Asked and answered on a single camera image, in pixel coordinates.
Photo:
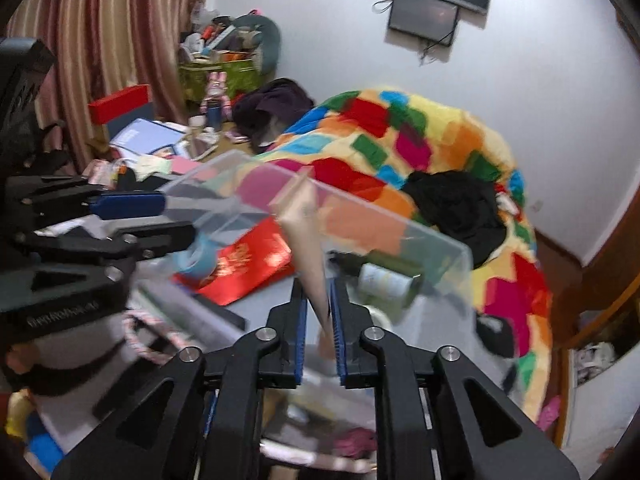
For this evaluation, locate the dark purple garment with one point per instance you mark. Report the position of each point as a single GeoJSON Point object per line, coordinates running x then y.
{"type": "Point", "coordinates": [275, 102]}

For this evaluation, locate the pink cloth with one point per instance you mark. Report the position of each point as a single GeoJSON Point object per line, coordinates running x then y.
{"type": "Point", "coordinates": [356, 444]}

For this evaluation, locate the green cardboard box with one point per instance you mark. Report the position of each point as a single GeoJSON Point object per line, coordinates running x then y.
{"type": "Point", "coordinates": [237, 77]}

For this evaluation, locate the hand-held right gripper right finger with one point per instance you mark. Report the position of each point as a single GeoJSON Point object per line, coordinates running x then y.
{"type": "Point", "coordinates": [337, 332]}

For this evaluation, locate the red gift envelope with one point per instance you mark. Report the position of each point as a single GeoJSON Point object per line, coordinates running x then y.
{"type": "Point", "coordinates": [250, 265]}

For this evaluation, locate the beige wooden stick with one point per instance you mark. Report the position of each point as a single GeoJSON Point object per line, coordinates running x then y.
{"type": "Point", "coordinates": [306, 250]}

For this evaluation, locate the blue bottle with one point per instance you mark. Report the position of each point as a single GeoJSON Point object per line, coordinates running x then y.
{"type": "Point", "coordinates": [214, 117]}

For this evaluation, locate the pink notepad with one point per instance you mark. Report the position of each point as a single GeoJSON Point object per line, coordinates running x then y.
{"type": "Point", "coordinates": [186, 164]}

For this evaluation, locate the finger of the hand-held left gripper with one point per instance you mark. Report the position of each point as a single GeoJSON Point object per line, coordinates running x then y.
{"type": "Point", "coordinates": [150, 240]}
{"type": "Point", "coordinates": [130, 205]}

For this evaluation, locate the grey blue plush cushion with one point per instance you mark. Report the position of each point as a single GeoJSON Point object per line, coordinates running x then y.
{"type": "Point", "coordinates": [270, 40]}

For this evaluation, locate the light blue tape roll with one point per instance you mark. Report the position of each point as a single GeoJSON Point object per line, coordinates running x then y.
{"type": "Point", "coordinates": [197, 260]}

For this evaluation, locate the black garment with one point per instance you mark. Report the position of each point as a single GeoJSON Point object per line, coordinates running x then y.
{"type": "Point", "coordinates": [455, 210]}

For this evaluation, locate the striped red beige curtain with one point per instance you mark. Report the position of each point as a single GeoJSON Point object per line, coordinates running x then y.
{"type": "Point", "coordinates": [100, 35]}

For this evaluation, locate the clear plastic storage box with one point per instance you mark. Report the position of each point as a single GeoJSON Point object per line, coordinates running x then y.
{"type": "Point", "coordinates": [435, 265]}

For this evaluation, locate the white cup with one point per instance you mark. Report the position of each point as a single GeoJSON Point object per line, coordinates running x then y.
{"type": "Point", "coordinates": [196, 123]}

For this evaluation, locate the green bottle with white label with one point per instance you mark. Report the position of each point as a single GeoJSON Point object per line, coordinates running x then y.
{"type": "Point", "coordinates": [385, 282]}

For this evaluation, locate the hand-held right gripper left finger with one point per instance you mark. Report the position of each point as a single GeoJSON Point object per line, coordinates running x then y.
{"type": "Point", "coordinates": [301, 332]}

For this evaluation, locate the yellow blue toy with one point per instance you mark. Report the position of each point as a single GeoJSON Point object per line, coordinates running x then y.
{"type": "Point", "coordinates": [20, 417]}

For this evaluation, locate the pile of assorted clutter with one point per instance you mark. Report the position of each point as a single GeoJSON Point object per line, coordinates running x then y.
{"type": "Point", "coordinates": [215, 40]}

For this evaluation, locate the pink rabbit toy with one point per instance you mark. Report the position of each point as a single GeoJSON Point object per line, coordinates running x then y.
{"type": "Point", "coordinates": [216, 87]}

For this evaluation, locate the blue white folder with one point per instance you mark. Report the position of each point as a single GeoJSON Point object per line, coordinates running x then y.
{"type": "Point", "coordinates": [145, 135]}

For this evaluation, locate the wooden cabinet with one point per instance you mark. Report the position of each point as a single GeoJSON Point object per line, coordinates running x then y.
{"type": "Point", "coordinates": [600, 285]}

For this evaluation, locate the red lidded box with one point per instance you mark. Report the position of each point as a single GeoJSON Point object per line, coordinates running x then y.
{"type": "Point", "coordinates": [120, 102]}

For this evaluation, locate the colourful patchwork blanket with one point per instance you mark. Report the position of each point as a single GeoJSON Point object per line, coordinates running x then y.
{"type": "Point", "coordinates": [450, 130]}

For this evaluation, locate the small black wall monitor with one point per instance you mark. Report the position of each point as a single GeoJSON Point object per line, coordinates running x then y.
{"type": "Point", "coordinates": [422, 12]}

